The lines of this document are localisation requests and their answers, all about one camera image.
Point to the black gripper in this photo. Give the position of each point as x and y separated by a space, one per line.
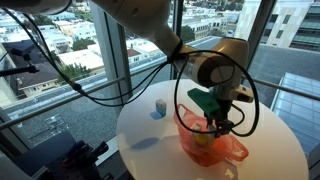
220 108

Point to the orange plastic bag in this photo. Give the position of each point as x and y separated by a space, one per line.
213 151

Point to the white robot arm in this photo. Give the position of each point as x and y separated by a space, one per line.
206 66

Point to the blue and white canister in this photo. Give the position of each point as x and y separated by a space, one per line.
161 107

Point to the glass skylight roof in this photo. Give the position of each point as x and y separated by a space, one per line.
300 106

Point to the black mounting rig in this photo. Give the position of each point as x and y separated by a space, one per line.
60 158

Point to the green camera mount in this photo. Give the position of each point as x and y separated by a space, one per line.
204 100

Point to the dark window frame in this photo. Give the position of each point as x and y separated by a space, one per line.
116 56

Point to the horizontal metal window rail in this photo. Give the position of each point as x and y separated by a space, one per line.
60 101

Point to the black camera stand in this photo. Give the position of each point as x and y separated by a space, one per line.
20 68

